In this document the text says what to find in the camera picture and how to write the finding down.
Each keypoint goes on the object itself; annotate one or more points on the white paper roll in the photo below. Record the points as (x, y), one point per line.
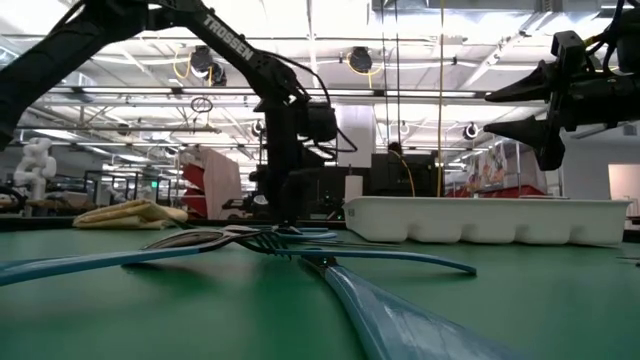
(353, 189)

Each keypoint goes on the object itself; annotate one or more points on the yellow folded cloth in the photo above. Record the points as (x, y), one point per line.
(130, 215)

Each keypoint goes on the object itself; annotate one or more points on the black table frame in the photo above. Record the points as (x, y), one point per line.
(40, 224)

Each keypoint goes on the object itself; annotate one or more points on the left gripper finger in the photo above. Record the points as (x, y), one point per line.
(272, 200)
(292, 200)

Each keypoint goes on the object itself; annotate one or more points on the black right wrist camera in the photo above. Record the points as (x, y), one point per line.
(567, 47)

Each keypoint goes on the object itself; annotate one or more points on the red storage bin rack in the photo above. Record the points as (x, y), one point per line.
(192, 180)

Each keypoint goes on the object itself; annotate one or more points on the pale pink board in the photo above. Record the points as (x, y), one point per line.
(220, 185)

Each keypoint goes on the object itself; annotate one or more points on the person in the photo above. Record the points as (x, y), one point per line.
(395, 149)

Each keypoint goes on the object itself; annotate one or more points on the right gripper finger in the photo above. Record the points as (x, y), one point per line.
(535, 87)
(540, 132)

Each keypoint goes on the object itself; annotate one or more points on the black monitor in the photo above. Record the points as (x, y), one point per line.
(395, 175)

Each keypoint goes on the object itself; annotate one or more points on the silver ventilation duct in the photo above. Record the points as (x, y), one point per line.
(590, 130)

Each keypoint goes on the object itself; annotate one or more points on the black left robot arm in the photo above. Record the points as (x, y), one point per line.
(230, 42)

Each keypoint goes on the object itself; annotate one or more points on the white cutlery tray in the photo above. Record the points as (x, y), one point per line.
(475, 220)

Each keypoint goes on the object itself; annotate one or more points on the black desk device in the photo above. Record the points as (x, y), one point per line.
(245, 205)

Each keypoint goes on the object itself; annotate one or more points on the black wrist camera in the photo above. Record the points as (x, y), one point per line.
(320, 122)
(567, 47)

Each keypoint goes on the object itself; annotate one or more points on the clear plastic bags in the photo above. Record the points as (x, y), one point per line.
(487, 170)

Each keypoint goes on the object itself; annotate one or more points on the long red bin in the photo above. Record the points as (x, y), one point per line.
(515, 191)

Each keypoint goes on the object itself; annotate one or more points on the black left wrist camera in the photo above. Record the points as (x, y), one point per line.
(320, 122)

